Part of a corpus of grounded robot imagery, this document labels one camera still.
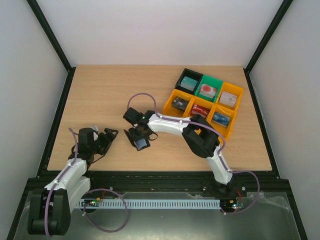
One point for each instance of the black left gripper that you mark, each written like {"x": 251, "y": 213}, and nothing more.
{"x": 108, "y": 141}

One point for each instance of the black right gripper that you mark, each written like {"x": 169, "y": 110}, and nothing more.
{"x": 135, "y": 133}

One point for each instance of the black leather card holder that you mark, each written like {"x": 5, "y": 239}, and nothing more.
{"x": 145, "y": 144}

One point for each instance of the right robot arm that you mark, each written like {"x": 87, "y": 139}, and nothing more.
{"x": 202, "y": 139}

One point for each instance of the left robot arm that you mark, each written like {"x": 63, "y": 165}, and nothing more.
{"x": 51, "y": 207}

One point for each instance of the black VIP card stack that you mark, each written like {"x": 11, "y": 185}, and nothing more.
{"x": 179, "y": 103}

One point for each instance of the red VIP card stack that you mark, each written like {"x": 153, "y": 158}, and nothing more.
{"x": 199, "y": 110}

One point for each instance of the teal card stack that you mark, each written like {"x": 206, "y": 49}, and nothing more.
{"x": 188, "y": 83}

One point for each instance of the white red circle card stack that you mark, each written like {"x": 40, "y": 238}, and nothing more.
{"x": 207, "y": 91}

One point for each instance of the blue card stack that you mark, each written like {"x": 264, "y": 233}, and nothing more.
{"x": 221, "y": 119}

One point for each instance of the white pink card stack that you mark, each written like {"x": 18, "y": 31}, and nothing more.
{"x": 228, "y": 99}

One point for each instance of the yellow bin front left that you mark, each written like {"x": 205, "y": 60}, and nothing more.
{"x": 169, "y": 110}

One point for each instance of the black bin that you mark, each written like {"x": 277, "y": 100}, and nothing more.
{"x": 192, "y": 74}

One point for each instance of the yellow bin front right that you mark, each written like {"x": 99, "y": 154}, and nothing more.
{"x": 225, "y": 132}

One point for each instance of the green bin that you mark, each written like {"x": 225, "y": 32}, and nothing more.
{"x": 214, "y": 82}

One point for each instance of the yellow bin back right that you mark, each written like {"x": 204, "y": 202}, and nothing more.
{"x": 234, "y": 89}

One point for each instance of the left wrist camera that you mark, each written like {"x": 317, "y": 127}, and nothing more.
{"x": 95, "y": 132}

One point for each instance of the slotted cable duct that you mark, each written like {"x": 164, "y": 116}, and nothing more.
{"x": 135, "y": 204}

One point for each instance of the left frame post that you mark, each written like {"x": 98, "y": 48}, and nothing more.
{"x": 42, "y": 20}

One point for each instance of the frame post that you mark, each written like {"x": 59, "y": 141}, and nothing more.
{"x": 42, "y": 20}
{"x": 276, "y": 20}

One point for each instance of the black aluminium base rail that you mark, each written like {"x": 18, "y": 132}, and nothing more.
{"x": 193, "y": 182}

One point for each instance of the right frame post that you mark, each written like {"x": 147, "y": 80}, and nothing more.
{"x": 276, "y": 20}

